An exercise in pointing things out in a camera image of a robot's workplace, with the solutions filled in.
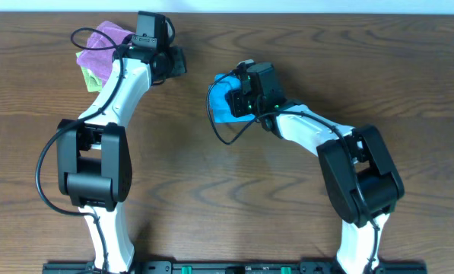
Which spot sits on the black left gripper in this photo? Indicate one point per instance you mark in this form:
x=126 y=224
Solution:
x=178 y=61

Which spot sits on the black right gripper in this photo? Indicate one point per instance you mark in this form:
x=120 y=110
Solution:
x=233 y=100

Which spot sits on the blue microfiber cloth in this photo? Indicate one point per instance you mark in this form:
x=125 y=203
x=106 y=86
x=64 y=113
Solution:
x=219 y=105

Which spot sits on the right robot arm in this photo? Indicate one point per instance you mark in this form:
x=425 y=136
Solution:
x=360 y=176

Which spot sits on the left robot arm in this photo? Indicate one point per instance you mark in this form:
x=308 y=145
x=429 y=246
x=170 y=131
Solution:
x=94 y=164

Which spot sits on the green folded cloth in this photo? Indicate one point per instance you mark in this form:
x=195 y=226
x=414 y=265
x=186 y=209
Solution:
x=92 y=71

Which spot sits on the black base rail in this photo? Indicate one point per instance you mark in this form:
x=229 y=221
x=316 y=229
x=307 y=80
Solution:
x=167 y=267

